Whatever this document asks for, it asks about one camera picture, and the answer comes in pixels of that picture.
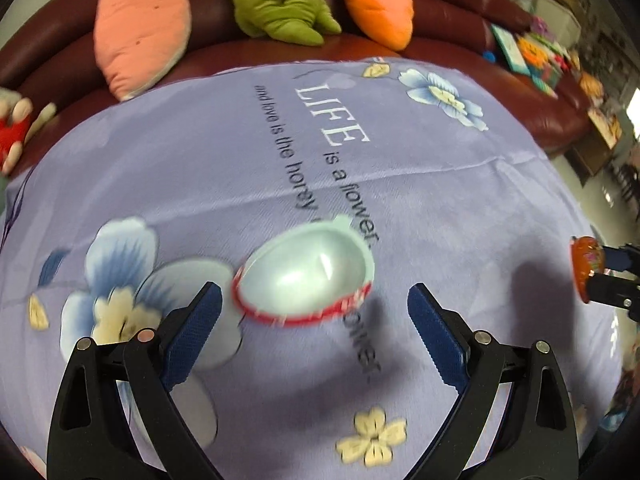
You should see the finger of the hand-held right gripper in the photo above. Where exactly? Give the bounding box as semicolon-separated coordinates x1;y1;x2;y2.
586;274;640;322
600;244;640;275

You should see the pile of assorted toys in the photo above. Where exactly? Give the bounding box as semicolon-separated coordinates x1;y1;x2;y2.
580;70;626;148

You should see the orange egg-shaped package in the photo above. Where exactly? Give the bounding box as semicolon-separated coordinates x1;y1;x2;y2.
570;236;606;303

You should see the green plush toy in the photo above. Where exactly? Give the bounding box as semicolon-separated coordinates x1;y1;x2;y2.
227;0;342;46

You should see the white egg-shaped plastic shell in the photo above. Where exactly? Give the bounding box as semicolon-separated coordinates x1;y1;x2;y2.
231;215;376;328

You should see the stack of colourful toys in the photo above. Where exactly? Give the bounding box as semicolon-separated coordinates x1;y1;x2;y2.
517;34;571;98

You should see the teal book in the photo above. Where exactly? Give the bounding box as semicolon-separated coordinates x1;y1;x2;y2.
491;25;528;75

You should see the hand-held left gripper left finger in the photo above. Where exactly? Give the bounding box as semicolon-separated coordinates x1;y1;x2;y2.
47;281;224;480

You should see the purple floral tablecloth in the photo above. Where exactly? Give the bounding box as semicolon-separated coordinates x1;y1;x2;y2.
0;57;631;480

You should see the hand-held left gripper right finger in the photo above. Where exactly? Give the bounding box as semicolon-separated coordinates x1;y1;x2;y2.
405;282;581;480

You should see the cardboard box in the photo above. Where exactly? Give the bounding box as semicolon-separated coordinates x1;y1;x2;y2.
537;0;586;36

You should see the pink rabbit plush pillow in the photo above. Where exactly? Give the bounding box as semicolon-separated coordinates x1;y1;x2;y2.
94;0;192;102

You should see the dark red leather sofa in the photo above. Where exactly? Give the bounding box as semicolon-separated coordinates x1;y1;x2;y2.
0;0;593;156

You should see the wooden side cabinet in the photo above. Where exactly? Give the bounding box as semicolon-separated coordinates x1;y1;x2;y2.
565;130;621;186

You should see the orange carrot rabbit plush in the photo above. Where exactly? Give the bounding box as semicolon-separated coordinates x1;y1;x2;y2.
338;0;415;52

